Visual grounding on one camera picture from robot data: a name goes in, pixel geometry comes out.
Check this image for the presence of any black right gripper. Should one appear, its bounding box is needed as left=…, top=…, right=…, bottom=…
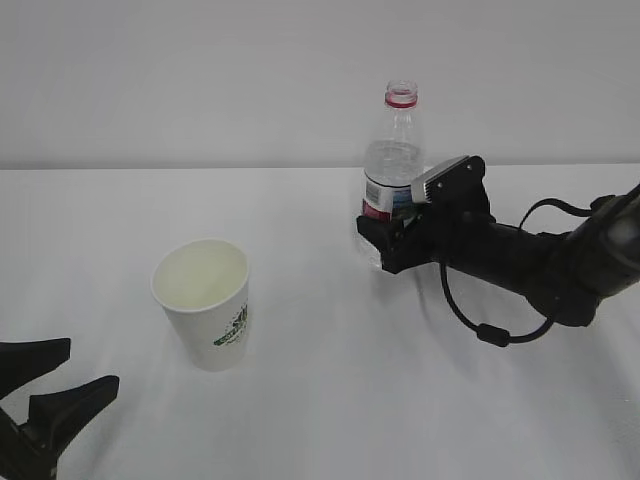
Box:
left=356, top=178, right=492, bottom=273

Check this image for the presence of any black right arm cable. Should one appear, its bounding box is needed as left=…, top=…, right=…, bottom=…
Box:
left=439, top=198, right=594, bottom=347

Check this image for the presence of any clear plastic water bottle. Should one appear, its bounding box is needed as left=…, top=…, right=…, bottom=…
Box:
left=360, top=80, right=425, bottom=222

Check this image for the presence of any white paper cup green logo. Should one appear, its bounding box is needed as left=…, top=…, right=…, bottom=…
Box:
left=151, top=238, right=250, bottom=372

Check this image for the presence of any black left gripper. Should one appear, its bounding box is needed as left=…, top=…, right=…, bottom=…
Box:
left=0, top=338, right=120, bottom=479

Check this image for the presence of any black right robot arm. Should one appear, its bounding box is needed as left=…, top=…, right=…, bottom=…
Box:
left=356, top=155, right=639, bottom=347

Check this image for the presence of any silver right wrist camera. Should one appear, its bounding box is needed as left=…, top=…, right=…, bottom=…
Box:
left=410, top=155, right=486, bottom=205

